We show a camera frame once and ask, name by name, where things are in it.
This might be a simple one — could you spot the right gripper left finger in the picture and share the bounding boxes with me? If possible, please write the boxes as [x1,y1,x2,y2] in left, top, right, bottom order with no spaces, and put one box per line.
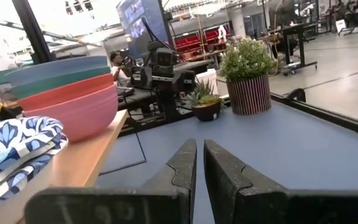
[141,138,198,224]

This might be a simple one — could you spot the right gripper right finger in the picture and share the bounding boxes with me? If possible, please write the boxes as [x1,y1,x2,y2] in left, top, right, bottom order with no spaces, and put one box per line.
[203,139,289,224]

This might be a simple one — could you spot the pink plastic bowl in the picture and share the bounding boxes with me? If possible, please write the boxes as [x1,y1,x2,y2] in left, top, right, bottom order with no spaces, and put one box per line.
[22,82,119,144]

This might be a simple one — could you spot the coral red plastic bowl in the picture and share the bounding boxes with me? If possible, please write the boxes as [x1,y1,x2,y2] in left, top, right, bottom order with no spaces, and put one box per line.
[16,72,116,111]

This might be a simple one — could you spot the green plastic bowl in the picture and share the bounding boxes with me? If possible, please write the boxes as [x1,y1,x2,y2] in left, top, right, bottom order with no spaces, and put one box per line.
[10,65,112,100]

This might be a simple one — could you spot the blue plastic bowl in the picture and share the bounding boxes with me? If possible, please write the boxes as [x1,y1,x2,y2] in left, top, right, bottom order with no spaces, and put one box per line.
[4,55,109,86]

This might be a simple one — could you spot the person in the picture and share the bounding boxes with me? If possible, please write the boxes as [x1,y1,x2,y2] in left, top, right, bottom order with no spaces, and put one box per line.
[108,52,131,87]

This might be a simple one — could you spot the small succulent in black pot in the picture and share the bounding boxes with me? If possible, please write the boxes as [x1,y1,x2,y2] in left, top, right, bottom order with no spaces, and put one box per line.
[186,78,226,123]

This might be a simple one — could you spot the red storage rack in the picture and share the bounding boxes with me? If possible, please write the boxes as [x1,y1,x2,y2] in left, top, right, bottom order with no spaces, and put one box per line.
[173,24,233,54]

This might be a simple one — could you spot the large display screen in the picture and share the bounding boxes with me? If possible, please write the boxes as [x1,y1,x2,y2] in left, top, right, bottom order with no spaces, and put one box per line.
[116,0,171,59]

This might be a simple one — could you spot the flowering plant in striped pot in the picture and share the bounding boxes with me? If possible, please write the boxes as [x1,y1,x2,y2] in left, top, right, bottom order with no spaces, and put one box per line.
[218,38,275,116]

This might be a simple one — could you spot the ceiling spot lights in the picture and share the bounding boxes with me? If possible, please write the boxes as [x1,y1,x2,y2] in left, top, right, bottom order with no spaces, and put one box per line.
[63,0,95,16]

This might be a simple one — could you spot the black background table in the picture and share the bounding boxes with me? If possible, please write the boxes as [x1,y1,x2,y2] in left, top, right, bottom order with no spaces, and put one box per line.
[277,22,319,75]

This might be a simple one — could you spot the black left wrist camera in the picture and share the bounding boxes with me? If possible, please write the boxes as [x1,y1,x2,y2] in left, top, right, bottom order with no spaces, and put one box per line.
[147,40,179,68]

